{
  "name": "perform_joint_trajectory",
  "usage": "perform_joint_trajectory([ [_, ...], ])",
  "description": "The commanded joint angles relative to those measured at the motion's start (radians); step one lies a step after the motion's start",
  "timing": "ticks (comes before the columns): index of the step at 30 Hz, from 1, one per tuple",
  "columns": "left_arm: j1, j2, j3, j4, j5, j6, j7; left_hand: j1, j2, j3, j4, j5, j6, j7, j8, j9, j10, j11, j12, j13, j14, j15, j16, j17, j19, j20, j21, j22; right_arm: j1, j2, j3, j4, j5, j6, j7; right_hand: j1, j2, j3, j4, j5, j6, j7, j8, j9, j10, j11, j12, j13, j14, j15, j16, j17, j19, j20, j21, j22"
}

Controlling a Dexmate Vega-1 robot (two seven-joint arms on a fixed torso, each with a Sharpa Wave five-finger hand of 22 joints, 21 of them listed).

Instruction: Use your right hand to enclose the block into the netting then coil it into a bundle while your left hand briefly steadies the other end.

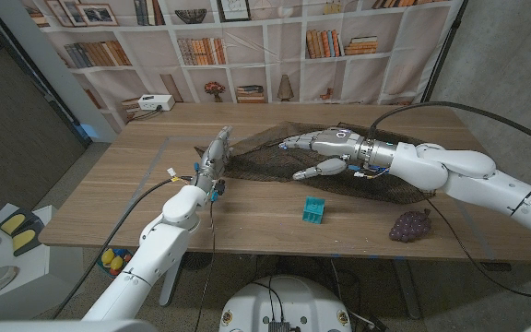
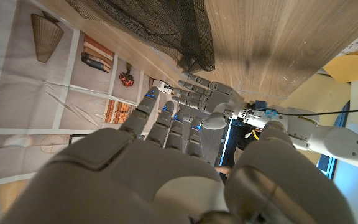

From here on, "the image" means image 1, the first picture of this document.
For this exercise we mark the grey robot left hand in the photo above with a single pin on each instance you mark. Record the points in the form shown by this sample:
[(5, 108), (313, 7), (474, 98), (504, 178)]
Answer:
[(215, 159)]

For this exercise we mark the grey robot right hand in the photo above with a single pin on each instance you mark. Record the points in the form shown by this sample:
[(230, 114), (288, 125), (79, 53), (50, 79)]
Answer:
[(339, 145)]

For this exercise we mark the black mesh netting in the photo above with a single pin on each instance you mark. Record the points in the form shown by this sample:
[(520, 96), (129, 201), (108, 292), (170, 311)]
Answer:
[(265, 161)]

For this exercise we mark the teal toy block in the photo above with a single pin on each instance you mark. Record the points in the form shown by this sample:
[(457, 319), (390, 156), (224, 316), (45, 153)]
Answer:
[(314, 210)]

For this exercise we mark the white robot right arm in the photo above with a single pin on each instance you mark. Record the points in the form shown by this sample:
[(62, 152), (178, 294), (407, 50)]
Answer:
[(477, 180)]

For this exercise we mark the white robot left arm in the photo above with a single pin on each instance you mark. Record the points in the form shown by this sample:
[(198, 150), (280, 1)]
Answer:
[(164, 249)]

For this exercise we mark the grey tape outline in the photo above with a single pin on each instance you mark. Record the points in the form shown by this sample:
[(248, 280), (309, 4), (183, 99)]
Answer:
[(155, 161)]

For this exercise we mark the white power strip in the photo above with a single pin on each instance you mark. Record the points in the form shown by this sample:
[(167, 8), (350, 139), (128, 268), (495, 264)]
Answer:
[(156, 102)]

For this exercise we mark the black round floor base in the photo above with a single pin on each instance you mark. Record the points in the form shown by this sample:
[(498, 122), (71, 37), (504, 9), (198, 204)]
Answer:
[(197, 261)]

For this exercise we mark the printed bookshelf backdrop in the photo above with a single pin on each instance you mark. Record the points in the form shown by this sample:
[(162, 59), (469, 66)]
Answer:
[(274, 60)]

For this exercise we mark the purple toy grape bunch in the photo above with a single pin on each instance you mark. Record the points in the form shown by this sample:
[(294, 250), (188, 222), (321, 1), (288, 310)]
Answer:
[(408, 227)]

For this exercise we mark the white table leg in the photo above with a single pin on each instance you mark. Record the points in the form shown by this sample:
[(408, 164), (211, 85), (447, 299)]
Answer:
[(171, 286)]

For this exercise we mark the black backdrop stand pole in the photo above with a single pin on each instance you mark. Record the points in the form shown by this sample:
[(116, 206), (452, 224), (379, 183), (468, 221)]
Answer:
[(446, 50)]

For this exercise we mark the colourful toy fruit bowl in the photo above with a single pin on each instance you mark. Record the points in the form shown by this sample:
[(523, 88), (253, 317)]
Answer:
[(115, 264)]

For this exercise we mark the grey table leg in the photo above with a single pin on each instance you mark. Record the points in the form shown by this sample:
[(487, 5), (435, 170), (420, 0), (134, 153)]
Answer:
[(406, 288)]

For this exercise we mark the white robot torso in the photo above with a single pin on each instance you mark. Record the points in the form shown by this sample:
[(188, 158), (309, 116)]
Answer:
[(288, 304)]

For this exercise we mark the yellow black foot pedal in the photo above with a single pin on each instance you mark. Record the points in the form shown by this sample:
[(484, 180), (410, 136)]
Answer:
[(13, 223), (25, 239)]

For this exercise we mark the white platform box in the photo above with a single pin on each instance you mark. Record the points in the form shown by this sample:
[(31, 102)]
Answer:
[(35, 272)]

